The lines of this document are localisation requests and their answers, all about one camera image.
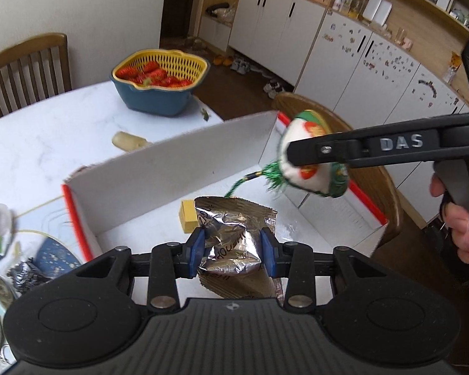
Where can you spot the pile of strawberries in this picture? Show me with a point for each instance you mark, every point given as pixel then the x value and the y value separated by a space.
pixel 152 74

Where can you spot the red white cardboard box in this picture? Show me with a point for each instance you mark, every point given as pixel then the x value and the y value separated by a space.
pixel 160 175

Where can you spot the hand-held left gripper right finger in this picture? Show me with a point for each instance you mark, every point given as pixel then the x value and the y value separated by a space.
pixel 267 254

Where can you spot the white cabinet with stickers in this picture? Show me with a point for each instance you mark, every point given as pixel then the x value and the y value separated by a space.
pixel 375 86

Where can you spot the wooden round-back chair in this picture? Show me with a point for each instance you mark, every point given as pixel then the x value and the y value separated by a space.
pixel 379 187

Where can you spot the white green plush ornament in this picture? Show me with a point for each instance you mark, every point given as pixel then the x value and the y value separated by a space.
pixel 297 131

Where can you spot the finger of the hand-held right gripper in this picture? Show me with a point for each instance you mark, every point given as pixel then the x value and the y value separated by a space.
pixel 394 163
pixel 348 146

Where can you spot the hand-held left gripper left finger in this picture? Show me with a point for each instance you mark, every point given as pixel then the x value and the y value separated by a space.
pixel 195 254

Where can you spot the dark white shoes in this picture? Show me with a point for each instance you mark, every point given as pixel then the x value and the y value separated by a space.
pixel 274 88

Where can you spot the small yellow box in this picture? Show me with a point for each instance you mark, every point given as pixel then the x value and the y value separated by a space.
pixel 187 216

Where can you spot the white boxes on counter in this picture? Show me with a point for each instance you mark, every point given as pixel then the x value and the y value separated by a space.
pixel 377 9

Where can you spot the white sneakers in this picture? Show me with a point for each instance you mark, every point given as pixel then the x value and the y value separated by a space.
pixel 240 65

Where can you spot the silver foil snack packet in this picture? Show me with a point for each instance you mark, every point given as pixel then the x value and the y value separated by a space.
pixel 234 242

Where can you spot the beige tube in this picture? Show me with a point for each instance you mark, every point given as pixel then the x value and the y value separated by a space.
pixel 131 142

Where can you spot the wooden slat-back chair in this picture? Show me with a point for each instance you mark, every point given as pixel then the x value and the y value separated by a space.
pixel 23 52

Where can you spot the person's right hand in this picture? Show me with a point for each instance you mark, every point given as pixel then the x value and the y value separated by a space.
pixel 461 238

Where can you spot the green leaf piece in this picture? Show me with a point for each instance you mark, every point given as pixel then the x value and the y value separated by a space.
pixel 205 115

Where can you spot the yellow slippers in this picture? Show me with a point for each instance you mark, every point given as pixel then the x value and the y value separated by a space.
pixel 222 60

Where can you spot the yellow blue strainer basket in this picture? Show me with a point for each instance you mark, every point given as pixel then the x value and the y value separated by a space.
pixel 156 99

